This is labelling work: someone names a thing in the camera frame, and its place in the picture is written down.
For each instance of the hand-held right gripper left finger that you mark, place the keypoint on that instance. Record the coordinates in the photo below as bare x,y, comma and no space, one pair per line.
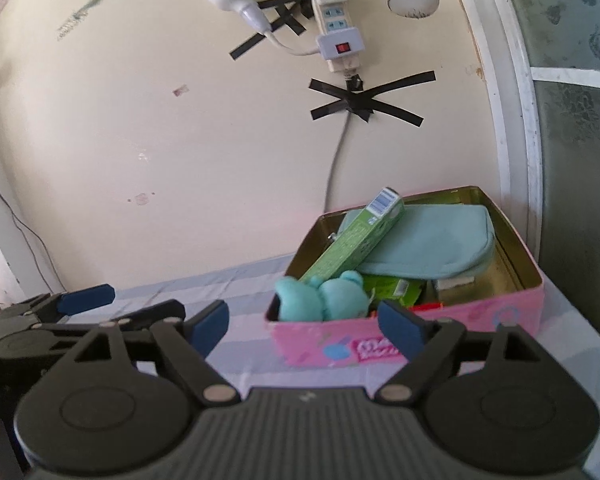
210,327

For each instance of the white window frame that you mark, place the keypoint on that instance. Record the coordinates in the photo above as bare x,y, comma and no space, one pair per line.
520,135

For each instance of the long green toothpaste box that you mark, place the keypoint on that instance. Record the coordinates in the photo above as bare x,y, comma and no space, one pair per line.
355,245

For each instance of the pink tin box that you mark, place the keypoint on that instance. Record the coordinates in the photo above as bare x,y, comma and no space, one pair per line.
480,320

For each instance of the teal fabric pouch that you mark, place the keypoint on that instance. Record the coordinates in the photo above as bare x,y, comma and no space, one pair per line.
430,240

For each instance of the small white patterned box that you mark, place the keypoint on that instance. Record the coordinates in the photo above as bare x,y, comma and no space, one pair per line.
452,284

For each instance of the white switch adapter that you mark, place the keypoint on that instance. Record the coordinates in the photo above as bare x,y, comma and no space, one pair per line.
340,46

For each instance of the striped bed sheet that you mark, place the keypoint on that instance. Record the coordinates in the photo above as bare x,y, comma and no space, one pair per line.
245,280

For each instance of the black tape cross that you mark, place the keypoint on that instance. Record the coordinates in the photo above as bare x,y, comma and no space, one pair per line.
360,102

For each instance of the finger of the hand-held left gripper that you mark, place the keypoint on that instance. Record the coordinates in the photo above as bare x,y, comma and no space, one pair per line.
87,297
150,312

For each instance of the bright green packet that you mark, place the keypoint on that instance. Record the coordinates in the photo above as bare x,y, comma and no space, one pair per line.
395,290

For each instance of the white power strip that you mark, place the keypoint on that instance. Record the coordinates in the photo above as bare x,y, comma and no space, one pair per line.
332,7

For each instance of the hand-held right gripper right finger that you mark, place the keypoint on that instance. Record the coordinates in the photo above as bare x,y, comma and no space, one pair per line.
400,329

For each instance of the teal plush toy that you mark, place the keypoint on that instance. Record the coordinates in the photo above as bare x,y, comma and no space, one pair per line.
315,300

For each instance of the frosted floral window pane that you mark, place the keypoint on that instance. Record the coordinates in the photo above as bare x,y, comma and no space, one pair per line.
580,185
560,15

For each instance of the black tape strips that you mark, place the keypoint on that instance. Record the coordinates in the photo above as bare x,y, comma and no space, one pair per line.
280,20

